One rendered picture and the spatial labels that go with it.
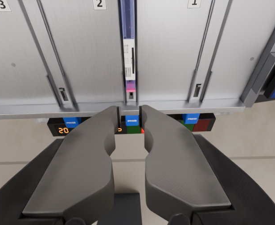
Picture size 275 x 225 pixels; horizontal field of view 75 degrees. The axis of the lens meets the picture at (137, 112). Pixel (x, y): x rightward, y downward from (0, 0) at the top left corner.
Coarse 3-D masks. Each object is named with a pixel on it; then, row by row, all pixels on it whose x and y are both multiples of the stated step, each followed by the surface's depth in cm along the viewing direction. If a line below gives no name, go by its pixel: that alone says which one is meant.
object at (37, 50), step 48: (0, 0) 20; (48, 0) 20; (96, 0) 20; (144, 0) 21; (192, 0) 21; (240, 0) 21; (0, 48) 24; (48, 48) 24; (96, 48) 24; (144, 48) 25; (192, 48) 25; (240, 48) 25; (0, 96) 29; (48, 96) 30; (96, 96) 30; (144, 96) 30; (192, 96) 31; (240, 96) 31
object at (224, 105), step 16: (0, 112) 29; (16, 112) 29; (32, 112) 29; (48, 112) 29; (64, 112) 29; (80, 112) 29; (96, 112) 30; (128, 112) 30; (176, 112) 30; (192, 112) 30; (208, 112) 31
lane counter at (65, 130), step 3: (54, 126) 36; (57, 126) 36; (60, 126) 36; (63, 126) 36; (57, 129) 37; (60, 129) 37; (63, 129) 37; (66, 129) 37; (69, 129) 37; (57, 132) 37; (60, 132) 37; (63, 132) 37; (66, 132) 37; (69, 132) 38; (60, 135) 38
